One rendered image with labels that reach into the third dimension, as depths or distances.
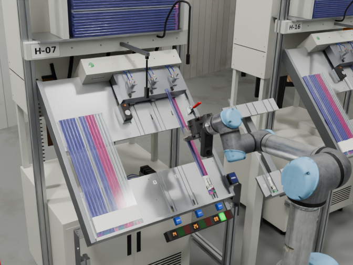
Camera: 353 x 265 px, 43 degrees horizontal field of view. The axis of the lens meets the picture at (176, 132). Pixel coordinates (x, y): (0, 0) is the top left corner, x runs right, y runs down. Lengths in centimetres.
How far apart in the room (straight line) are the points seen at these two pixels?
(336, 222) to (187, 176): 164
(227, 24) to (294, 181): 580
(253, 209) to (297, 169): 110
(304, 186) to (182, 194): 76
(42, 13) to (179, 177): 92
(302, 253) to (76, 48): 120
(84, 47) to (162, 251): 112
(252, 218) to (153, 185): 71
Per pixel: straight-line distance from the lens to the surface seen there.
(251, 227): 248
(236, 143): 166
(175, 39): 222
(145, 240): 234
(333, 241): 322
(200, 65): 671
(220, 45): 699
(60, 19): 193
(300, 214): 142
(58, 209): 218
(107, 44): 205
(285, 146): 161
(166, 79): 214
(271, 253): 299
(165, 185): 195
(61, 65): 216
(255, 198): 239
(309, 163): 135
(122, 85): 202
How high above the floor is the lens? 176
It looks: 22 degrees down
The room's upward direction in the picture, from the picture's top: 2 degrees clockwise
